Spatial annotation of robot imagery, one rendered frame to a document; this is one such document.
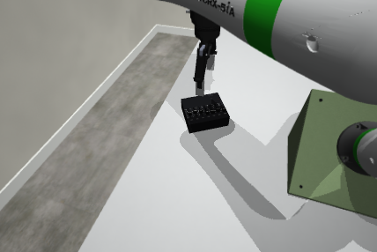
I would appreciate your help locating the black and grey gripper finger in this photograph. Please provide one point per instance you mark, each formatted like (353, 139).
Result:
(211, 60)
(201, 62)

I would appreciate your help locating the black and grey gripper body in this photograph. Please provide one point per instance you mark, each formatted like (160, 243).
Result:
(206, 35)

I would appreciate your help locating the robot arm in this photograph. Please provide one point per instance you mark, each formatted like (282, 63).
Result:
(332, 42)

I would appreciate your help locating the black lighting desk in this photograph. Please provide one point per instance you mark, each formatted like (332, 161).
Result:
(204, 112)

